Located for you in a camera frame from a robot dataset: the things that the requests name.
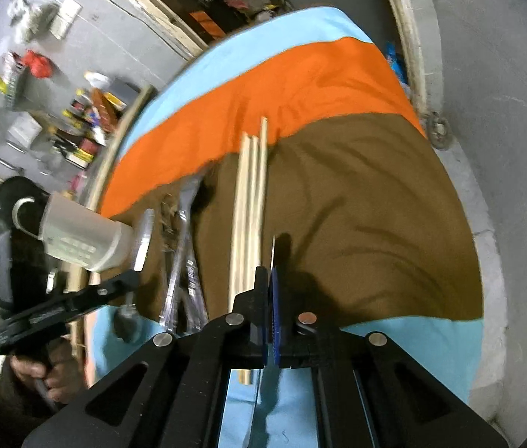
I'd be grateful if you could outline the person's left hand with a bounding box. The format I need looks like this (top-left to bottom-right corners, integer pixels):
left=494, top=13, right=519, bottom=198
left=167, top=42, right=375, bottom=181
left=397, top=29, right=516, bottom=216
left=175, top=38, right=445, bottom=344
left=10, top=338, right=87, bottom=405

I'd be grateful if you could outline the silver metal spoon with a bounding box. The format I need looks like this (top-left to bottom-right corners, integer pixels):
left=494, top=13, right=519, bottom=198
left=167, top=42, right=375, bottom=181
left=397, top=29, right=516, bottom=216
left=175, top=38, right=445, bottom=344
left=185, top=236, right=209, bottom=333

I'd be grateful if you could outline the striped blue orange brown cloth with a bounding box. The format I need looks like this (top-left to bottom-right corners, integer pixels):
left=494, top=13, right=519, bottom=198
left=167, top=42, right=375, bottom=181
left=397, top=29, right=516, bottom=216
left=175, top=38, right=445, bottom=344
left=84, top=7, right=502, bottom=447

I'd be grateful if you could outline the black wok pan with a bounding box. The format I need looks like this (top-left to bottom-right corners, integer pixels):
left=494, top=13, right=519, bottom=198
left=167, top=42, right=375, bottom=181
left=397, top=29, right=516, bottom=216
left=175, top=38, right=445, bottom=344
left=0, top=176, right=51, bottom=238

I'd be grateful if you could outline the silver metal fork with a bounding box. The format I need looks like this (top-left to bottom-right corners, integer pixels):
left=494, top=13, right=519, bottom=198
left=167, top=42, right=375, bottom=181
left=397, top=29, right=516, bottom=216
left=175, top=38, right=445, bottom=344
left=160, top=174, right=202, bottom=334

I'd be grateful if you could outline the red plastic bag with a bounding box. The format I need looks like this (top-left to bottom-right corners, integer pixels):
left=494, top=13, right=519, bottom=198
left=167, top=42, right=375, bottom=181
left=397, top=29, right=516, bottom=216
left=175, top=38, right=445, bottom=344
left=21, top=50, right=53, bottom=79

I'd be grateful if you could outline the white wall switch plate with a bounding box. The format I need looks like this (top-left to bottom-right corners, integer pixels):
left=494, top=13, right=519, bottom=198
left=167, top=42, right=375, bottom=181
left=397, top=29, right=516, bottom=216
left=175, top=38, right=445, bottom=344
left=50, top=0, right=82, bottom=41

